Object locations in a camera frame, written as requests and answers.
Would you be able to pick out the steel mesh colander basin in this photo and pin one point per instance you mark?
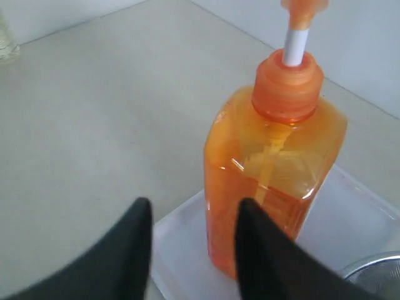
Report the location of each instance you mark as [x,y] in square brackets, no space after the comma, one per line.
[375,274]

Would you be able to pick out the clear plastic water bottle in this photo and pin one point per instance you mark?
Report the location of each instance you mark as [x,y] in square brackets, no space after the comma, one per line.
[10,50]

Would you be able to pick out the orange pump soap bottle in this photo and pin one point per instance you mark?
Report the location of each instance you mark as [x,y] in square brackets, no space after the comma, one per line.
[273,141]

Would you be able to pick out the white rectangular plastic tray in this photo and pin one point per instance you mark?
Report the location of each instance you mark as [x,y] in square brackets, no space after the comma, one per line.
[346,223]

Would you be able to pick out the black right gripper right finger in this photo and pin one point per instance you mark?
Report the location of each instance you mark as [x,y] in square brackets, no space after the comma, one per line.
[271,266]

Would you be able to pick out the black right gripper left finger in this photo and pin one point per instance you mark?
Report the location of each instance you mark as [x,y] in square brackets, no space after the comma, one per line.
[116,267]

